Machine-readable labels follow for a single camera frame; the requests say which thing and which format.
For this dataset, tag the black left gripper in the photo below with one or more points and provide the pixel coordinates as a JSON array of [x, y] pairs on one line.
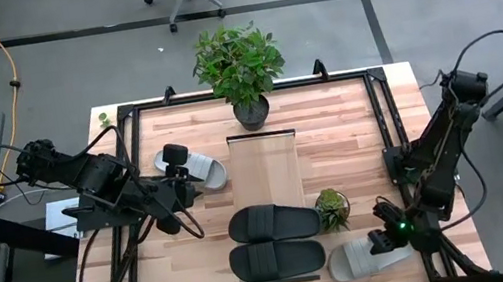
[[166, 195]]

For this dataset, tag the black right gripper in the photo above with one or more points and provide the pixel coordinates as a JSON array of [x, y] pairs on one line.
[[396, 222]]

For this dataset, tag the grey slide sandal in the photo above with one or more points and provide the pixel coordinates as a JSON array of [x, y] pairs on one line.
[[208, 173], [351, 262]]

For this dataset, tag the black slide sandal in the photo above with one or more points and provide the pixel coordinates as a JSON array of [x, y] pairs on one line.
[[272, 223], [278, 259]]

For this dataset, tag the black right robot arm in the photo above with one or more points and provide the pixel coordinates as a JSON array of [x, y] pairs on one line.
[[440, 151]]

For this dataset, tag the succulent plant in dark pot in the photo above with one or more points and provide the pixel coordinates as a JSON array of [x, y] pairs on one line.
[[332, 209]]

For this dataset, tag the small green leaf sprig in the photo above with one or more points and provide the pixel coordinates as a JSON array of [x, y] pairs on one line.
[[104, 120]]

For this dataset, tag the white paper sheet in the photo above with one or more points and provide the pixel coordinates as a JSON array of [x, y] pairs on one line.
[[58, 217]]

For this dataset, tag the leafy plant in black pot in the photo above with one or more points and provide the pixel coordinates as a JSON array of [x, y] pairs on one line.
[[240, 67]]

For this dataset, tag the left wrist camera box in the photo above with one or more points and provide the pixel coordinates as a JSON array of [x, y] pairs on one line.
[[175, 154]]

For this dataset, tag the wooden shelf with black frame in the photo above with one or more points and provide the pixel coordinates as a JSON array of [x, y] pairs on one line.
[[263, 169]]

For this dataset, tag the black metal table frame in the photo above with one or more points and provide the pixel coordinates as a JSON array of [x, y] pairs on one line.
[[323, 79]]

